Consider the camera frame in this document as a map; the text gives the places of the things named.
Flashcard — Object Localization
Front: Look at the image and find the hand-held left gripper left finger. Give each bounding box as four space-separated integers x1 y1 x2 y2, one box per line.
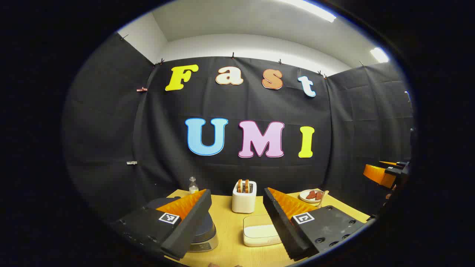
111 188 213 260

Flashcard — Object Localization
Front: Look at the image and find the dark grey rice cooker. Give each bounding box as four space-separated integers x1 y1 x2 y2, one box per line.
147 198 219 253

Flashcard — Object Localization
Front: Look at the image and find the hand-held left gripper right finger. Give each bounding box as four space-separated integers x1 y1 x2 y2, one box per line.
263 187 368 261

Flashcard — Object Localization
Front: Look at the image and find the round white plate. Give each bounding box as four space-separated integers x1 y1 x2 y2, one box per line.
299 189 324 204

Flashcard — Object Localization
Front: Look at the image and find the black backdrop cloth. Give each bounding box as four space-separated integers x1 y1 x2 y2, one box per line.
63 33 414 223

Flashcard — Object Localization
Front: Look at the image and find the white toaster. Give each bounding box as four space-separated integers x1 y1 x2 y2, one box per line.
232 180 257 214

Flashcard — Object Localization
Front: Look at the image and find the long ceiling light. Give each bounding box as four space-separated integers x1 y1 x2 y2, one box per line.
370 47 389 63

